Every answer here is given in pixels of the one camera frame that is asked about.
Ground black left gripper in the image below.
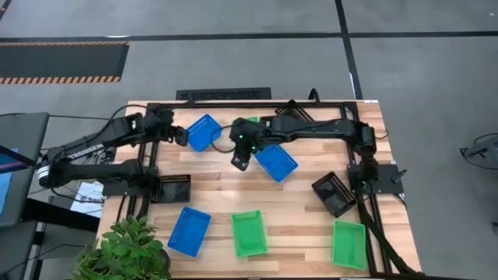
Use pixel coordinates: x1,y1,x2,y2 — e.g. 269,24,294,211
146,108,191,148

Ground black plastic basket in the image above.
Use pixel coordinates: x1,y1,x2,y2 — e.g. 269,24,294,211
150,173,192,205
276,99,314,122
310,171,358,219

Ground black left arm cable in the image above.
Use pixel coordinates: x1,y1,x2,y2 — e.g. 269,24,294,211
97,103,149,135

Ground black clamp handle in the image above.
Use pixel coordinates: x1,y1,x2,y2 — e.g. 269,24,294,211
390,168,408,184

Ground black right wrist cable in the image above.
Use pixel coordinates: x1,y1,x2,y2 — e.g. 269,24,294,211
210,124,239,154

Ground grey stand base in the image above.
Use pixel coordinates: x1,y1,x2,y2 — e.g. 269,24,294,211
460,133,498,171

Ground black hazard-striped floor mat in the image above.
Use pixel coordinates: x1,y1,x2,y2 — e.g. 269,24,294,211
0,40,131,86

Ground blue plastic basket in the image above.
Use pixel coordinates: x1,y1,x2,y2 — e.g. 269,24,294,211
167,205,212,258
254,143,300,183
185,113,224,152

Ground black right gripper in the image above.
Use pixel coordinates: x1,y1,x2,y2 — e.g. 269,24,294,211
229,118,273,171

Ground black perforated panel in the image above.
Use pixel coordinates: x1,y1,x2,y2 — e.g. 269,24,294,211
175,87,272,101

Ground white paper sheet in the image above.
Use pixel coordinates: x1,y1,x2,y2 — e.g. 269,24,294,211
69,181,106,219

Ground black aluminium table frame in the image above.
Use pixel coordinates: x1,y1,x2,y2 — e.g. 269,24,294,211
116,100,419,278

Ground green leafy potted plant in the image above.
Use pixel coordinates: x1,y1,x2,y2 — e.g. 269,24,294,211
69,214,173,280

